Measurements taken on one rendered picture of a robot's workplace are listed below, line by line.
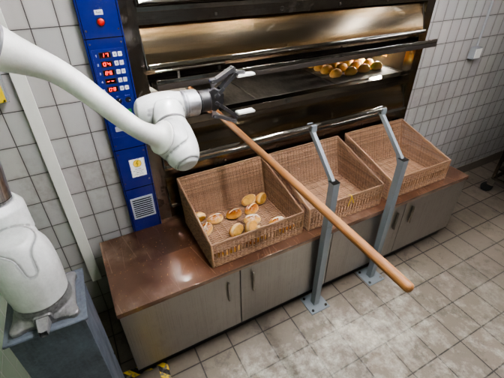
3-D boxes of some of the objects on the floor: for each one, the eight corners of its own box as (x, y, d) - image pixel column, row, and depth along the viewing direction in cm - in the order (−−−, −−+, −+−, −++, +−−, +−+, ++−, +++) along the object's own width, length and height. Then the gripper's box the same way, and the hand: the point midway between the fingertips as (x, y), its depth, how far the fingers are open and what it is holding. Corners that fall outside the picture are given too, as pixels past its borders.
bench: (121, 304, 223) (97, 239, 190) (391, 199, 316) (407, 143, 283) (141, 384, 182) (116, 318, 149) (445, 237, 275) (471, 176, 242)
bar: (197, 319, 214) (172, 154, 147) (353, 250, 263) (388, 103, 195) (217, 363, 191) (198, 192, 124) (384, 279, 240) (435, 123, 173)
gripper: (190, 61, 113) (248, 53, 121) (197, 130, 127) (249, 120, 135) (198, 67, 107) (259, 58, 115) (205, 139, 121) (258, 127, 130)
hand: (250, 92), depth 125 cm, fingers open, 13 cm apart
